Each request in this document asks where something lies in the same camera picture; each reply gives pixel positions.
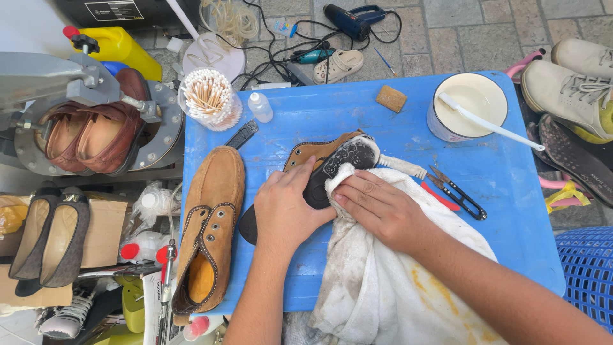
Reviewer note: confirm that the person's right hand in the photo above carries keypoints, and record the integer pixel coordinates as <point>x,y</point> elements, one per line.
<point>388,215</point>

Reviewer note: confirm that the person's left hand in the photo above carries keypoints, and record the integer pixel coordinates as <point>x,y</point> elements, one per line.
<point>282,211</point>

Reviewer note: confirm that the white stained towel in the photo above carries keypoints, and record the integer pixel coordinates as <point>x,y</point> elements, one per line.
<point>383,287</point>

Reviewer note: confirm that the tan suede shoe black sole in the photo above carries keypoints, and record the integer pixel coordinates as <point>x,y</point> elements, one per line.
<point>215,191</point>
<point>345,155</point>

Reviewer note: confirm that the white bristle brush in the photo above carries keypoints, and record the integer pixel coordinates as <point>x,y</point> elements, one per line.
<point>402,166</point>

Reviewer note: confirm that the red flat tool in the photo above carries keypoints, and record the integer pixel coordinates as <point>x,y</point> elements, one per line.
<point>440,199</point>

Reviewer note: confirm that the black thread snips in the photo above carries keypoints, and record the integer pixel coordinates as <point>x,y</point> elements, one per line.
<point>457,194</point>

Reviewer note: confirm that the small clear squeeze bottle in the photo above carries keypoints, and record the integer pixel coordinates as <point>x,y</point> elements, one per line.
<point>261,108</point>

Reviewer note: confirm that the brown sponge block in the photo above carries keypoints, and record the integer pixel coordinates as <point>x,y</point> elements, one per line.
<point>391,98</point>

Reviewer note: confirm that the blue plastic table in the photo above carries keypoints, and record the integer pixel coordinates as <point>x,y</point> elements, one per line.
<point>335,105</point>

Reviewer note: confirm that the plastic bag of bottles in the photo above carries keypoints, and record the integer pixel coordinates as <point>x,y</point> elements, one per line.
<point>148,215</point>

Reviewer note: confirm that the tub of cotton swabs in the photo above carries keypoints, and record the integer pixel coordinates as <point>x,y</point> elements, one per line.
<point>208,98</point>

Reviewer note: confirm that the grey power strip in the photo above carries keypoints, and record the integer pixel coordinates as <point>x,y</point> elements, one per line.
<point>299,76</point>

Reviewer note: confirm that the white toothbrush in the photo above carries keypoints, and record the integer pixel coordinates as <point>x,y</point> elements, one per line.
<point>493,127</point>

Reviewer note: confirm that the metal airbrush tool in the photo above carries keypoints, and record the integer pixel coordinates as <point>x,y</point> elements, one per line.
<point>166,287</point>

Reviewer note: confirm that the white enamel bowl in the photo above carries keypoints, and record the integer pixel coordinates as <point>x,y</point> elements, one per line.
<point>471,103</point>

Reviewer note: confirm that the clear bottle red cap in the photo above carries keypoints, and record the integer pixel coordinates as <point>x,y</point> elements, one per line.
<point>196,328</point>

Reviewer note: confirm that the thin blue paintbrush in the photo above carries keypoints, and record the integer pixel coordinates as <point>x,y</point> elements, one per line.
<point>384,61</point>

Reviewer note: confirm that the white clog sandal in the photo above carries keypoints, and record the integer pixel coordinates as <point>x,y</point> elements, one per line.
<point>337,66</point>

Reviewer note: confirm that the teal rotary tool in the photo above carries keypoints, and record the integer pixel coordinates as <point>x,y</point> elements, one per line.
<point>311,56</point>

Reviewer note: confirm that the black speckled insole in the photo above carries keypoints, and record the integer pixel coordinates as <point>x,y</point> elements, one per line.
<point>534,143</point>
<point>574,158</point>

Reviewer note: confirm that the white round lamp base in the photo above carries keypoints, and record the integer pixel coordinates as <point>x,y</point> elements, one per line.
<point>218,57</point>

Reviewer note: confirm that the yellow-green plastic container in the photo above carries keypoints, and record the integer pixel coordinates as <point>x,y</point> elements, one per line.
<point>131,302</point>

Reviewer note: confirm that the cardboard box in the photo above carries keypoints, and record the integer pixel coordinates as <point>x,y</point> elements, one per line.
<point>105,235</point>

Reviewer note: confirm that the yellow ribbon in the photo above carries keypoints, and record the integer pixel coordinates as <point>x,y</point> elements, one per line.
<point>567,194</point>

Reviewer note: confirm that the small bottle blue cap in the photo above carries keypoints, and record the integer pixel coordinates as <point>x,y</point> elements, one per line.
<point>283,28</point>

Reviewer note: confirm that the brown leather brogue shoe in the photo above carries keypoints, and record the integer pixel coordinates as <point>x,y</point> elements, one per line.
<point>62,139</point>
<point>115,129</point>

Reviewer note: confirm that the coil of clear tubing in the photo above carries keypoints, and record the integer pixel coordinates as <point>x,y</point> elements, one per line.
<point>232,19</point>

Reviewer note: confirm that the blue heat gun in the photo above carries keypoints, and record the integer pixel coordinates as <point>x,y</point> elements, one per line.
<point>347,20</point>

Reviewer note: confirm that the blue plastic lattice stool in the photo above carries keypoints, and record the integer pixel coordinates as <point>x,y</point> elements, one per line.
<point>586,273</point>

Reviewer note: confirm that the beige lace-up sneaker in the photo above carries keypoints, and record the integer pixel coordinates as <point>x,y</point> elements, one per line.
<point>582,55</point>
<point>560,96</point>

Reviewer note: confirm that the yellow jerrycan red cap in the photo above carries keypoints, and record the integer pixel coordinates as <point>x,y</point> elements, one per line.
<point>124,48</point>

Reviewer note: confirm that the white sneaker with laces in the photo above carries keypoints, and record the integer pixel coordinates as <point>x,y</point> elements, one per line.
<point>67,316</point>

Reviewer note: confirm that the black box white label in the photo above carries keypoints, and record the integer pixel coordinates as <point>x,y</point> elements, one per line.
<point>119,12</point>

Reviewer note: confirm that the grey metal shoe stretcher machine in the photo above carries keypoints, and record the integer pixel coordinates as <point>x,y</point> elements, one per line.
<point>43,79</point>

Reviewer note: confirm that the pink metal frame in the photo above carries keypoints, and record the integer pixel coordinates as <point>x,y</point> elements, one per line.
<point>522,62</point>

